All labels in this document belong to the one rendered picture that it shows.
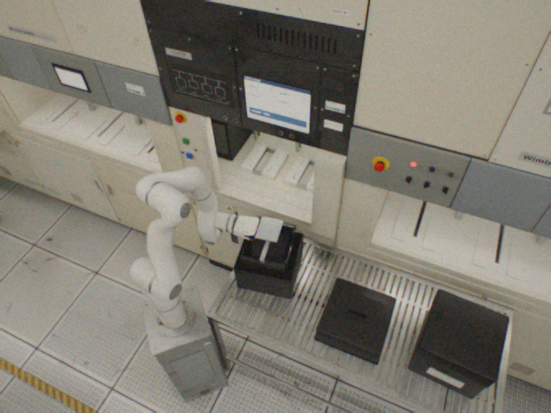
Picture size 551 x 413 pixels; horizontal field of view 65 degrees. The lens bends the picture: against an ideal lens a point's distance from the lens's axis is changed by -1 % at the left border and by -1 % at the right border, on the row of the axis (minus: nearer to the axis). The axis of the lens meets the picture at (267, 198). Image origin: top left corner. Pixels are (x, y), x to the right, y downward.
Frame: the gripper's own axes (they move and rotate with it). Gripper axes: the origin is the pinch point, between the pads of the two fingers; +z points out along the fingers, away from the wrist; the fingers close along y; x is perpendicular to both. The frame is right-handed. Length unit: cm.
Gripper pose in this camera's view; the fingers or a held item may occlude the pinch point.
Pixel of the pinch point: (268, 231)
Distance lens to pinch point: 195.9
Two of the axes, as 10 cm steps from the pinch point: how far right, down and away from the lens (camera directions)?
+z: 9.6, 1.8, -1.9
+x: -0.3, -6.5, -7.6
